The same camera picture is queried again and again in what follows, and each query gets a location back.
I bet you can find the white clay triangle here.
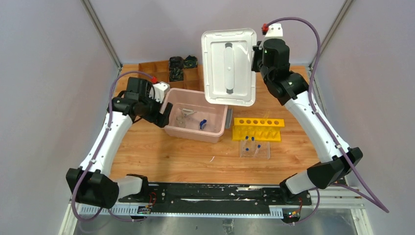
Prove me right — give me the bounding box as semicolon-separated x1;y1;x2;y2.
180;108;197;117

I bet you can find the pink plastic bin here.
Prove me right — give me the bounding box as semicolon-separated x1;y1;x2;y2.
161;88;228;143

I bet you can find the white plastic lid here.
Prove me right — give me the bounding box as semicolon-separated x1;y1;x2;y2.
201;28;257;107

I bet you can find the blue capped glass rod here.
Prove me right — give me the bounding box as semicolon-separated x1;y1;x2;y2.
190;119;207;131

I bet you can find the yellow test tube rack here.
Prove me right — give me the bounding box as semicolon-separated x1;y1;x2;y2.
232;117;285;142

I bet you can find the small glass beaker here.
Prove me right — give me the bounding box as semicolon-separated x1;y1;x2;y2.
176;117;186;128

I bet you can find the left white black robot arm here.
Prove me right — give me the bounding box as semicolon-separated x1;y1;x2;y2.
66;77;173;209

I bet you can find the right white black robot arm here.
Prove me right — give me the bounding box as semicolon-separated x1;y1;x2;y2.
252;39;363;205

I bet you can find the brown compartment tray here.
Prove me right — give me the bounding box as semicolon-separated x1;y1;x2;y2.
138;60;203;91

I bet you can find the clear well plate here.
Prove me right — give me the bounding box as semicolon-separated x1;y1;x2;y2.
239;139;271;160

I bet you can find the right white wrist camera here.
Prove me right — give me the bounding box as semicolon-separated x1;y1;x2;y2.
262;23;283;41

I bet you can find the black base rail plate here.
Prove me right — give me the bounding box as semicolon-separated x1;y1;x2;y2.
119;182;312;218

